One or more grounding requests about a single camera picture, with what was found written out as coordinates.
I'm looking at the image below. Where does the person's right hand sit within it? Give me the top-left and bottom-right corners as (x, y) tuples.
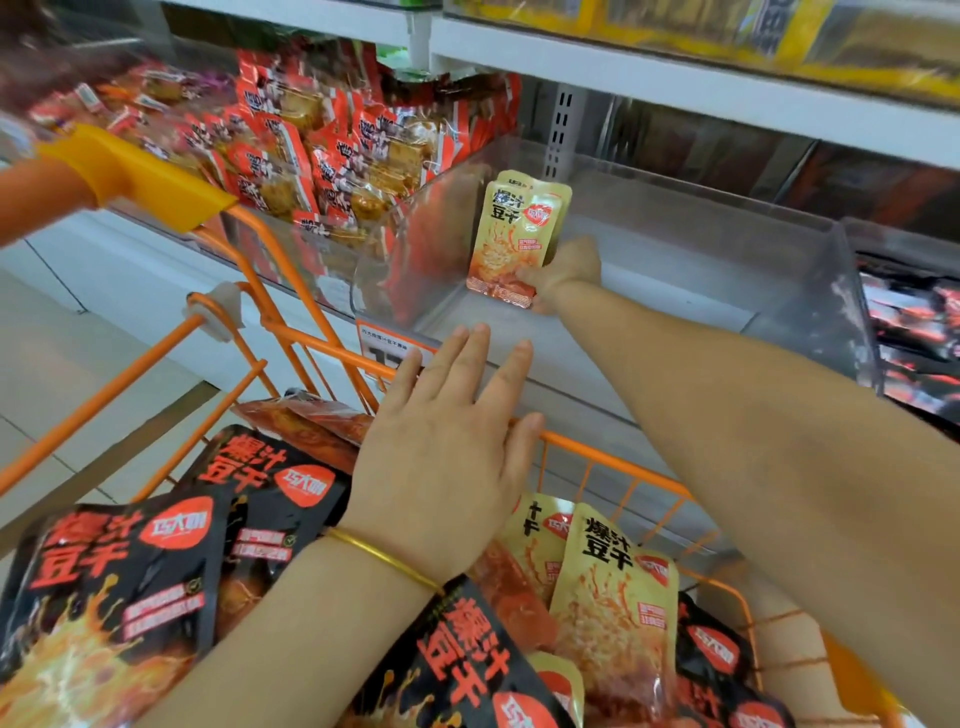
(525, 235), (605, 317)

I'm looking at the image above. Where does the person's left hand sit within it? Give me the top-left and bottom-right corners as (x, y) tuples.
(337, 322), (545, 584)

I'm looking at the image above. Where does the pile of black orange snacks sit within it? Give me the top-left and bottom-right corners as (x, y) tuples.
(0, 393), (797, 728)

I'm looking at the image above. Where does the row of black orange snacks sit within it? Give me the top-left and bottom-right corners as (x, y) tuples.
(858, 252), (960, 429)

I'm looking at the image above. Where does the orange shopping cart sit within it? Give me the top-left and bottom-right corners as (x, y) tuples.
(0, 123), (902, 728)

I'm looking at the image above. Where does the person's left forearm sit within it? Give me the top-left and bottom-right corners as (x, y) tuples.
(135, 532), (449, 728)

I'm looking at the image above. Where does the person's right forearm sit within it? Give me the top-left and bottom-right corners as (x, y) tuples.
(547, 277), (960, 728)

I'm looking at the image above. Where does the orange price tag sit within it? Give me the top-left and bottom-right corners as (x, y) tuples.
(357, 319), (437, 374)

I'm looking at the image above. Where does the person's right leg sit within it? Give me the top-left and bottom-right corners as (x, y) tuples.
(750, 600), (902, 728)

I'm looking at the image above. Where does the stack of yellow trimmed packets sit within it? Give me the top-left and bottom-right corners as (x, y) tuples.
(442, 0), (960, 107)

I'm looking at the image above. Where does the pile of red tan packets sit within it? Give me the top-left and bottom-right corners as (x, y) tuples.
(30, 45), (524, 249)

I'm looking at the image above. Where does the gold bracelet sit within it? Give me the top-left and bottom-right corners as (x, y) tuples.
(319, 525), (449, 597)

